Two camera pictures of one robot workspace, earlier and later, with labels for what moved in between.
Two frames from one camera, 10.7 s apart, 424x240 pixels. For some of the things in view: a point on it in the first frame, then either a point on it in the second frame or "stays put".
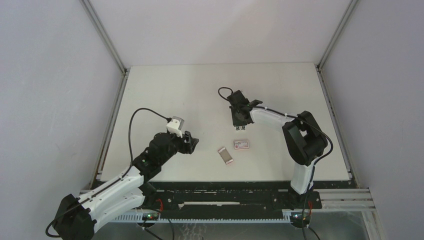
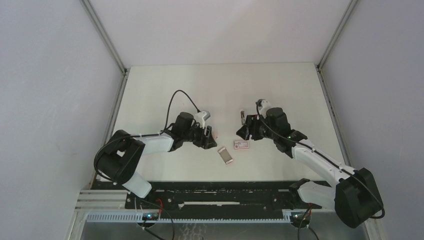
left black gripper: (188, 147) → (205, 141)
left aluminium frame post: (112, 48) stays put
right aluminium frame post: (337, 128) stays put
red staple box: (241, 144) stays put
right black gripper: (236, 122) → (250, 128)
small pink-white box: (225, 155) stays put
